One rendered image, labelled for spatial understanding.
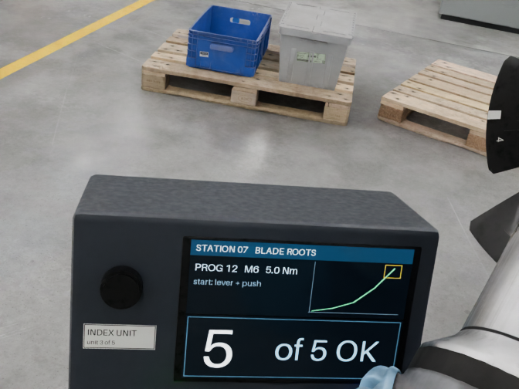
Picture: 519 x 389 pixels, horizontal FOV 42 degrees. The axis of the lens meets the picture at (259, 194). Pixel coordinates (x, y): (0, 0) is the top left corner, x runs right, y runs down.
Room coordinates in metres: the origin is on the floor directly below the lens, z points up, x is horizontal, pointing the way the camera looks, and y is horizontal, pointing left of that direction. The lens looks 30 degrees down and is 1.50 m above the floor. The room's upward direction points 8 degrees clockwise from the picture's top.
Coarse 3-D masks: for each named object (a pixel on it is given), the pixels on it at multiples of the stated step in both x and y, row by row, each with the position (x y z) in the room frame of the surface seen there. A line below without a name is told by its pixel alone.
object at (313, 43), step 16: (288, 16) 3.88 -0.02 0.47; (304, 16) 3.93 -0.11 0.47; (320, 16) 3.98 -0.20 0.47; (336, 16) 4.04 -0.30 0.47; (352, 16) 4.08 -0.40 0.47; (288, 32) 3.65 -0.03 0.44; (304, 32) 3.65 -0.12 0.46; (320, 32) 3.65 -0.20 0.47; (336, 32) 3.68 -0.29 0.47; (352, 32) 3.73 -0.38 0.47; (288, 48) 3.67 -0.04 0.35; (304, 48) 3.66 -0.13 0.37; (320, 48) 3.65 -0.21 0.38; (336, 48) 3.64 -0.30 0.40; (288, 64) 3.68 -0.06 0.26; (304, 64) 3.67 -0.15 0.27; (320, 64) 3.66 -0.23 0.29; (336, 64) 3.65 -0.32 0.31; (288, 80) 3.68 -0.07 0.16; (304, 80) 3.68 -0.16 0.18; (320, 80) 3.67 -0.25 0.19; (336, 80) 3.66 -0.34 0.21
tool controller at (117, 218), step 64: (128, 192) 0.43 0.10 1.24; (192, 192) 0.45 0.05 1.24; (256, 192) 0.47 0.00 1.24; (320, 192) 0.49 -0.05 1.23; (384, 192) 0.51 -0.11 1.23; (128, 256) 0.37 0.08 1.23; (192, 256) 0.38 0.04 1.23; (256, 256) 0.39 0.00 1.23; (320, 256) 0.40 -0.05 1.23; (384, 256) 0.41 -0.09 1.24; (128, 320) 0.36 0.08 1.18; (256, 320) 0.38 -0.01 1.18; (320, 320) 0.38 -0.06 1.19; (384, 320) 0.39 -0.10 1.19; (128, 384) 0.35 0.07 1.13; (192, 384) 0.36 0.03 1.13; (256, 384) 0.37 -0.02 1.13; (320, 384) 0.37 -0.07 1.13
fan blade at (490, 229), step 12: (504, 204) 0.95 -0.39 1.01; (516, 204) 0.94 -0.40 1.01; (480, 216) 0.95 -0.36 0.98; (492, 216) 0.94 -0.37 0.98; (504, 216) 0.94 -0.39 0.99; (516, 216) 0.93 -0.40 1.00; (480, 228) 0.94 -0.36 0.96; (492, 228) 0.93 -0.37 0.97; (504, 228) 0.92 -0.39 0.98; (480, 240) 0.92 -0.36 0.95; (492, 240) 0.91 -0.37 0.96; (504, 240) 0.91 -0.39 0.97; (492, 252) 0.90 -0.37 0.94
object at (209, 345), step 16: (192, 320) 0.37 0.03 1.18; (208, 320) 0.37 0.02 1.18; (224, 320) 0.37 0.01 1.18; (240, 320) 0.37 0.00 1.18; (192, 336) 0.36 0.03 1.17; (208, 336) 0.37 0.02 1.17; (224, 336) 0.37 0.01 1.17; (240, 336) 0.37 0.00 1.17; (192, 352) 0.36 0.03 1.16; (208, 352) 0.36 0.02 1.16; (224, 352) 0.37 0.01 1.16; (240, 352) 0.37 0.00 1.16; (192, 368) 0.36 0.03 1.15; (208, 368) 0.36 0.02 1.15; (224, 368) 0.36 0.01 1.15; (240, 368) 0.37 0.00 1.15
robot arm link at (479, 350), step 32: (512, 256) 0.32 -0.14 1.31; (512, 288) 0.29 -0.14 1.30; (480, 320) 0.29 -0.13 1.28; (512, 320) 0.28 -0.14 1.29; (416, 352) 0.29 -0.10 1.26; (448, 352) 0.26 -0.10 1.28; (480, 352) 0.25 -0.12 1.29; (512, 352) 0.26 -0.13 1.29; (384, 384) 0.25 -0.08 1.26; (416, 384) 0.25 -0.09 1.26; (448, 384) 0.24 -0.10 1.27; (480, 384) 0.24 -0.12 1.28; (512, 384) 0.24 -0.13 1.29
